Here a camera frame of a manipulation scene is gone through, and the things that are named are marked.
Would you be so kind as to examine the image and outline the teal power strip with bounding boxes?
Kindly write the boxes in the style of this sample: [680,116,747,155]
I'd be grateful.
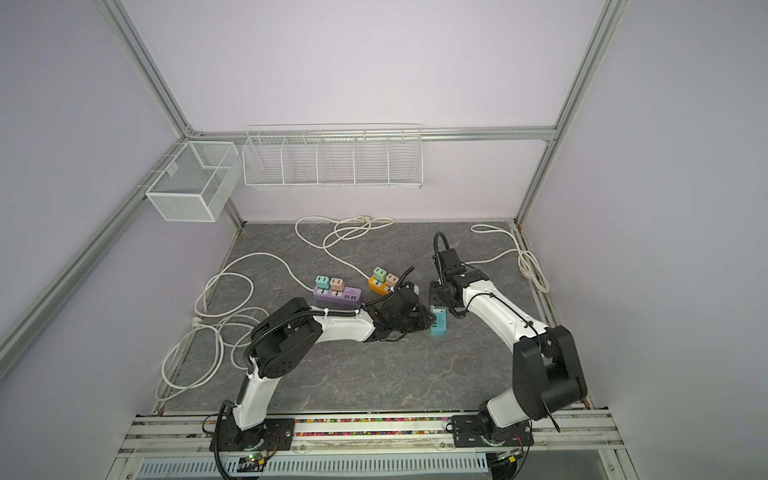
[430,305,447,337]

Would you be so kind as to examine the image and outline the orange power strip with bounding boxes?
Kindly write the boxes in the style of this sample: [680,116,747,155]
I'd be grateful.
[368,277,393,296]

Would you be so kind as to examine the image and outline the green plug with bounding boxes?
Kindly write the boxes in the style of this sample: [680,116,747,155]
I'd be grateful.
[315,275,330,290]
[373,267,388,283]

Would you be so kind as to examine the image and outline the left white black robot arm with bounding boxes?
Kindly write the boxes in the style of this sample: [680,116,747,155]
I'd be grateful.
[210,281,436,452]

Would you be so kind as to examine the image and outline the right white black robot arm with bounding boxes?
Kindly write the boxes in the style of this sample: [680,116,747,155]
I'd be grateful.
[433,231,588,445]

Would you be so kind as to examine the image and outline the pink plug on purple strip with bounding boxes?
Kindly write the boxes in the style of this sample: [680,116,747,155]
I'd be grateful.
[329,278,345,293]

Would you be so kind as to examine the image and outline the green plug on purple strip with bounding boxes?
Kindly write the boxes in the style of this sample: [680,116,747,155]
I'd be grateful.
[315,275,330,290]

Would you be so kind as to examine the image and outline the purple power strip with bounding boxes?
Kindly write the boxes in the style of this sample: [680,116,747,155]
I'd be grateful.
[313,286,362,308]

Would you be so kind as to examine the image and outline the small white mesh basket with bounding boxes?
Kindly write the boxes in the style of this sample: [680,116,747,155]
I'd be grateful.
[145,140,243,223]

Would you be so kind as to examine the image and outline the white cable of teal strip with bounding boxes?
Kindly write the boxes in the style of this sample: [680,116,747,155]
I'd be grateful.
[467,223,551,295]

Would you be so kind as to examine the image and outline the white cable of orange strip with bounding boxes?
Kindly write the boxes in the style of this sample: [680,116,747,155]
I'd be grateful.
[294,215,396,281]

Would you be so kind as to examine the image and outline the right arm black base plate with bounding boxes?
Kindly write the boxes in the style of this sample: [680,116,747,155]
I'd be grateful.
[446,412,534,448]

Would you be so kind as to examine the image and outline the long white wire basket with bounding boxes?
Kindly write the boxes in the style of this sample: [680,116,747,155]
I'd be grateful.
[241,123,424,189]

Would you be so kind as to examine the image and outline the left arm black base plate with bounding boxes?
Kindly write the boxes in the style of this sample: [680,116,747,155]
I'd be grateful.
[209,418,296,452]

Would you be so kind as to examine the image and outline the aluminium mounting rail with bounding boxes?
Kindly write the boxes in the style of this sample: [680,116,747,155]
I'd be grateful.
[117,409,626,458]

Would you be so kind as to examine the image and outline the white cable of purple strip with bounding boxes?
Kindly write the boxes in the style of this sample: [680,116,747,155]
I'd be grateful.
[193,251,317,319]

